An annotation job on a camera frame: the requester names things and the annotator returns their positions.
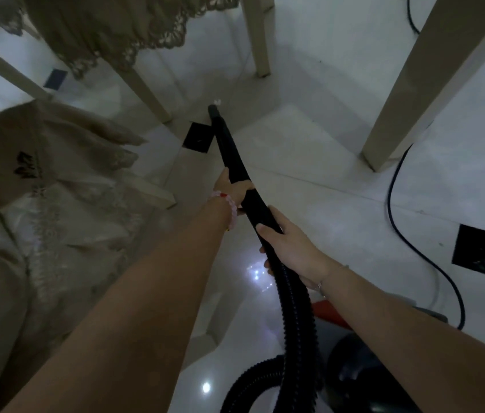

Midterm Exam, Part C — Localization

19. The person's left forearm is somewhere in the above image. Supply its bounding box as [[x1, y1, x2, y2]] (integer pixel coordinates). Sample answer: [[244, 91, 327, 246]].
[[0, 198, 236, 413]]

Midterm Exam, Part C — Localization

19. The beige lace sofa cover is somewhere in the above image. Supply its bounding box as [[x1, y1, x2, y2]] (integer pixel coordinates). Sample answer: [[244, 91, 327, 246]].
[[0, 99, 179, 413]]

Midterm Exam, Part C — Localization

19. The person's right hand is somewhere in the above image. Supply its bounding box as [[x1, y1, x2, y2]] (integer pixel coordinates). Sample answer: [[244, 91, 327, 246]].
[[255, 205, 338, 294]]

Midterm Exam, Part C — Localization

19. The beige sofa foot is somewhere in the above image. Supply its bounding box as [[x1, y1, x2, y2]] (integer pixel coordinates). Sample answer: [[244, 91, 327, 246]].
[[181, 292, 243, 369]]

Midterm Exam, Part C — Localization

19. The beige lace tablecloth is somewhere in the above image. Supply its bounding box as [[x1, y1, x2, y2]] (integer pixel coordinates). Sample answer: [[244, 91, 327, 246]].
[[0, 0, 243, 80]]

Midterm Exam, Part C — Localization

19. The person's left hand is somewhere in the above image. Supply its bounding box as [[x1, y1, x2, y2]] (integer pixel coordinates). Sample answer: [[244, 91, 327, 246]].
[[213, 167, 255, 208]]

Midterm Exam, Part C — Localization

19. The pink bead bracelet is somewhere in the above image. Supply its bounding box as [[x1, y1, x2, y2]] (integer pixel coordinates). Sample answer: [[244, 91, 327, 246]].
[[208, 190, 239, 232]]

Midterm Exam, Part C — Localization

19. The black power cable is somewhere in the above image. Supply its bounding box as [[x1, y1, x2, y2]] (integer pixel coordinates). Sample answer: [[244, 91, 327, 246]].
[[387, 0, 467, 331]]

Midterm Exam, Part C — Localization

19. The thick beige table leg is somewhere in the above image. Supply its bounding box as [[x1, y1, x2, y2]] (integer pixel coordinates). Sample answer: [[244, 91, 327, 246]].
[[361, 0, 485, 173]]

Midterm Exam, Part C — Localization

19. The person's right forearm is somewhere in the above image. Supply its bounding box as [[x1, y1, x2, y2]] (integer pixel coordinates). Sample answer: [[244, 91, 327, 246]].
[[316, 266, 485, 413]]

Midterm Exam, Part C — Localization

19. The thin silver bracelet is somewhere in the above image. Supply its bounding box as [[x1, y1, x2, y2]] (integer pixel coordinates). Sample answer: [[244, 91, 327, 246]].
[[315, 264, 351, 300]]

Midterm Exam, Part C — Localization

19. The red and black vacuum cleaner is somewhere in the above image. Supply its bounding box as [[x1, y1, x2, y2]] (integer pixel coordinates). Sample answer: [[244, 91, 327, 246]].
[[310, 296, 450, 413]]

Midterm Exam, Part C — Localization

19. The black vacuum hose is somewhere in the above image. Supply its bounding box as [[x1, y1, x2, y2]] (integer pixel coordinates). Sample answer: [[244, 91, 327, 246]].
[[207, 104, 326, 413]]

